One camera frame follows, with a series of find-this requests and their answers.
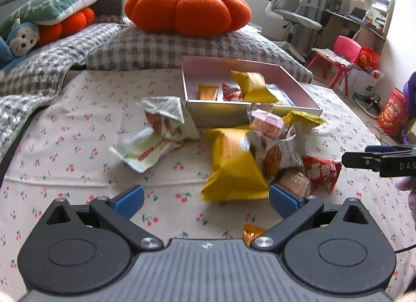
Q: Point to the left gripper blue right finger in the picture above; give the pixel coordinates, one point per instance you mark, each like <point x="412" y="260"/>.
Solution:
<point x="298" y="214"/>

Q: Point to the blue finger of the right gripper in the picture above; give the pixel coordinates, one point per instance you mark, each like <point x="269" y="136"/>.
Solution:
<point x="362" y="160"/>
<point x="380" y="149"/>

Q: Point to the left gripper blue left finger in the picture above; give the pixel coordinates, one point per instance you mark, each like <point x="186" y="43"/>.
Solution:
<point x="115" y="215"/>

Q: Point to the large yellow snack bag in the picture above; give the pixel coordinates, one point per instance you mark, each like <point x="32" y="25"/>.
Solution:
<point x="235" y="174"/>

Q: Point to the red white candy packet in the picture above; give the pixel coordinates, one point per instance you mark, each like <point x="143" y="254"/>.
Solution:
<point x="231" y="93"/>

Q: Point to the gold bar snack wrapper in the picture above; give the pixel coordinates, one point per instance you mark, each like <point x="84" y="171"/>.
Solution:
<point x="207" y="92"/>

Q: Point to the clear blue label packet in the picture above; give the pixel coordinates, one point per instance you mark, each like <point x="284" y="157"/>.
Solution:
<point x="281" y="96"/>

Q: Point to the small clear pastry packet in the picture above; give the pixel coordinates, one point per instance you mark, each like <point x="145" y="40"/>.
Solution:
<point x="295" y="181"/>

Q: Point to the red gift bag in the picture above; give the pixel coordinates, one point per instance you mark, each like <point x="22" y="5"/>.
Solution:
<point x="394" y="113"/>

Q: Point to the red snack packet right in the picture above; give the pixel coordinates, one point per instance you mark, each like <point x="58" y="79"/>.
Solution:
<point x="322" y="173"/>

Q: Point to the orange white small packet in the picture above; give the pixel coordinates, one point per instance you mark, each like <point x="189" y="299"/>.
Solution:
<point x="251" y="232"/>

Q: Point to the white flat snack packet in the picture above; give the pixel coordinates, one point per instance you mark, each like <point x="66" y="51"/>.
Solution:
<point x="144" y="149"/>

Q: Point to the white walnut snack packet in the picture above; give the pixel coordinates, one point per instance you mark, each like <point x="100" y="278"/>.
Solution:
<point x="274" y="155"/>

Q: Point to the cherry print cloth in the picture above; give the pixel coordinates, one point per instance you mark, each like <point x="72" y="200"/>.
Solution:
<point x="65" y="153"/>

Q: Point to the small yellow snack bag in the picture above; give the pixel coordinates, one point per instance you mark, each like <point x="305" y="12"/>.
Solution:
<point x="307" y="120"/>

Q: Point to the pink snack packet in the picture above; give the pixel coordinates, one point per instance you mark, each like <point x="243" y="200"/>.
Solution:
<point x="268" y="124"/>

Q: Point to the pink plastic kids chair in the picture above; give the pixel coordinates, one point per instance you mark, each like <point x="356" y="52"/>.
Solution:
<point x="343" y="56"/>

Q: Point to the white triangular snack packet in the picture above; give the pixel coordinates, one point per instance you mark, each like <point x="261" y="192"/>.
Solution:
<point x="169" y="117"/>

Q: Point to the wooden desk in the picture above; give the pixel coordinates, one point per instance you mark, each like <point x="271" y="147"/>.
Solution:
<point x="365" y="21"/>

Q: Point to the pink cardboard box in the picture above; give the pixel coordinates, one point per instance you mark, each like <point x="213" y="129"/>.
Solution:
<point x="220" y="91"/>

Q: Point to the grey checkered blanket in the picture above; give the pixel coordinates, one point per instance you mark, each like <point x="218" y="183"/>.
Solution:
<point x="37" y="81"/>

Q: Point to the grey checkered quilted pillow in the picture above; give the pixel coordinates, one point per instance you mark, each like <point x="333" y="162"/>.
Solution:
<point x="133" y="49"/>

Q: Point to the white office chair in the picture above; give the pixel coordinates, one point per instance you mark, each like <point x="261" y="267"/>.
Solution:
<point x="285" y="10"/>

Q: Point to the small orange plush cushion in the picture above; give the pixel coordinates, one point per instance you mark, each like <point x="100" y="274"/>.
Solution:
<point x="70" y="26"/>

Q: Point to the blue monkey plush toy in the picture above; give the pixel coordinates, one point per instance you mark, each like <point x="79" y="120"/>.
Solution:
<point x="21" y="39"/>

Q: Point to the orange pumpkin plush cushion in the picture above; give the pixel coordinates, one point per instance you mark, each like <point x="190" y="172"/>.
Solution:
<point x="195" y="18"/>

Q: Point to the green snowflake pillow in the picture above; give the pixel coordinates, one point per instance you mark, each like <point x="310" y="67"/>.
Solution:
<point x="44" y="12"/>

